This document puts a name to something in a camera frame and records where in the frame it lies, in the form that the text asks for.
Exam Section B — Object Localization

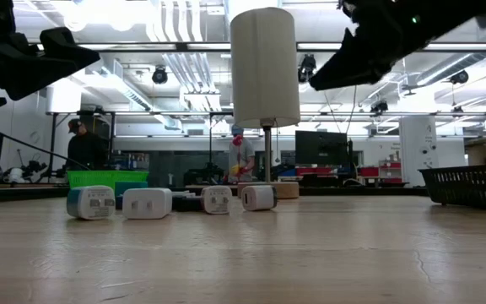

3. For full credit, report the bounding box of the black digital display unit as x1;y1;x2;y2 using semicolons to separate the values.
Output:
170;195;205;213

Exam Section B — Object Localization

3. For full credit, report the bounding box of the black monitor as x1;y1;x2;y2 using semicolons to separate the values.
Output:
294;130;349;166

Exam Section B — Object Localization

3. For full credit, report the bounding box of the teal marker case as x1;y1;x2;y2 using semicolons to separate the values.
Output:
114;181;149;197

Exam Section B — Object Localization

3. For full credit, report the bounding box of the white shade wooden base lamp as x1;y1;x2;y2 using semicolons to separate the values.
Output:
229;7;301;200

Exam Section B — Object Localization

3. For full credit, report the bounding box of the white black-edged wall charger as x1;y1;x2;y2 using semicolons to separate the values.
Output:
240;184;278;212

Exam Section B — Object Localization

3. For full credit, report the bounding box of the green plastic basket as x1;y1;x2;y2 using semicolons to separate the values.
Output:
66;170;150;198

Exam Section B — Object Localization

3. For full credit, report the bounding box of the white pillar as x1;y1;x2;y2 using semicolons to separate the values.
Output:
398;116;440;187

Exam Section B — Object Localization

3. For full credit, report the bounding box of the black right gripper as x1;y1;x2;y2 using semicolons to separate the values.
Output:
310;0;451;91

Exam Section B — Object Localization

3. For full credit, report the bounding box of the teal white wall charger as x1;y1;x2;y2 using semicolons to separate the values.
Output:
201;185;233;215
66;185;116;221

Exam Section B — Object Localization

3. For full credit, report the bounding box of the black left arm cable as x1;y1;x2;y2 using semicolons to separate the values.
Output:
0;119;91;171

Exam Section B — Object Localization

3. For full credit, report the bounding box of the black ceiling spotlight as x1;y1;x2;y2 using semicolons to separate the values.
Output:
449;69;471;85
296;53;318;84
151;65;170;85
369;100;390;115

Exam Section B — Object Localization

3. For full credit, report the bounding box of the person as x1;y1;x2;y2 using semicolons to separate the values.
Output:
227;124;256;183
65;118;109;171

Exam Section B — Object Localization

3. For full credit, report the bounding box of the white red shelf unit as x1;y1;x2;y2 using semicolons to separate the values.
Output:
378;159;403;183

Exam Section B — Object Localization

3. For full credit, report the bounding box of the black plastic basket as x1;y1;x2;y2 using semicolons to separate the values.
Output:
418;163;486;213

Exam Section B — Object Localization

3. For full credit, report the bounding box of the white cube wall charger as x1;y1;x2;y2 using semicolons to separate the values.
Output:
121;187;173;220

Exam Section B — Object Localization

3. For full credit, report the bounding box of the black aluminium table frame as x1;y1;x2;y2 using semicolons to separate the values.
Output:
0;183;429;205

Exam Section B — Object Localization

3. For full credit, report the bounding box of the black overhead light beam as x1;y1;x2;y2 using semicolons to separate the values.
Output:
35;41;486;53

